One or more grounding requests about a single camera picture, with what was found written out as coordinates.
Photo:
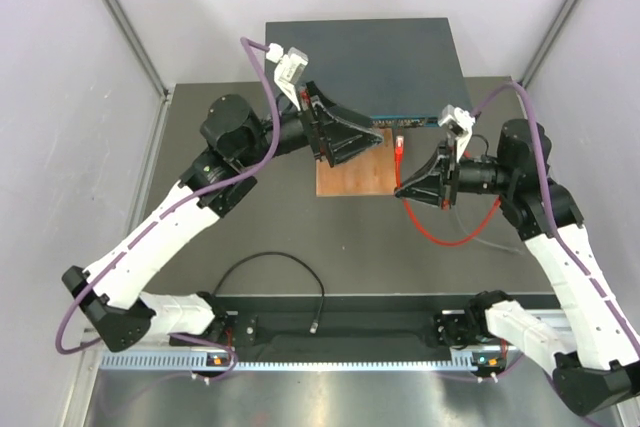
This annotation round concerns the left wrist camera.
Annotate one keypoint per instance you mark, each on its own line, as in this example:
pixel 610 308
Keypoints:
pixel 289 67

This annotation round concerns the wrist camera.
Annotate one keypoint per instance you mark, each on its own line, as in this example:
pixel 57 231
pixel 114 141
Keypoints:
pixel 289 67
pixel 458 125

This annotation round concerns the slotted cable duct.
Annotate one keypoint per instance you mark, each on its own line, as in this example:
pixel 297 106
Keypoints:
pixel 215 360

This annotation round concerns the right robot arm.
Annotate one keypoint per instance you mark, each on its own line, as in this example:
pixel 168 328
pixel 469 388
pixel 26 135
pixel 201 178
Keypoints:
pixel 596 365

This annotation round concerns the wooden board stand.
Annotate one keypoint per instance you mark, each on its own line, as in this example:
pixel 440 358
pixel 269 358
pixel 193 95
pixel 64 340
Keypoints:
pixel 369 174

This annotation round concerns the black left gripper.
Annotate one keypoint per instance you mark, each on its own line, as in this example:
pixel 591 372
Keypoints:
pixel 337 142

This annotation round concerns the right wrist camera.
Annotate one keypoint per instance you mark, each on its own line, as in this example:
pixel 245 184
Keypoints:
pixel 458 125

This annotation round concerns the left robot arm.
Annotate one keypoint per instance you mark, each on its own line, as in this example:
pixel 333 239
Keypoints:
pixel 111 293

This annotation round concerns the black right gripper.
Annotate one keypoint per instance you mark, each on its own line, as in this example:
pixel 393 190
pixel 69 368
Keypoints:
pixel 432 175

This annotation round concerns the teal network switch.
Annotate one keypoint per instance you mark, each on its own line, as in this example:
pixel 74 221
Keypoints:
pixel 399 72

